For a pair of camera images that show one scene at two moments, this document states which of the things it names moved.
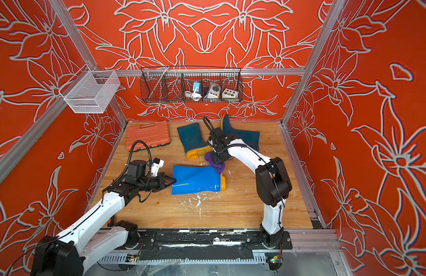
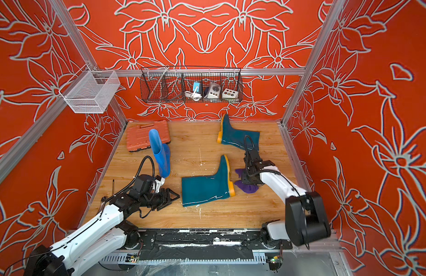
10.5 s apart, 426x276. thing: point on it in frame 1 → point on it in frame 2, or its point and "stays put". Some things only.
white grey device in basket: [215, 91] stays put
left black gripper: [161, 181] → [167, 196]
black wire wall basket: [191, 85] stays put
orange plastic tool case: [155, 133] stays put
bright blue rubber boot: [193, 179] → [162, 152]
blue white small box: [196, 85] stays put
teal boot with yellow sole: [192, 141] → [201, 188]
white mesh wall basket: [90, 91] stays put
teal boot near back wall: [251, 138] stays put
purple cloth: [219, 168] → [247, 188]
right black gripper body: [219, 157] → [247, 177]
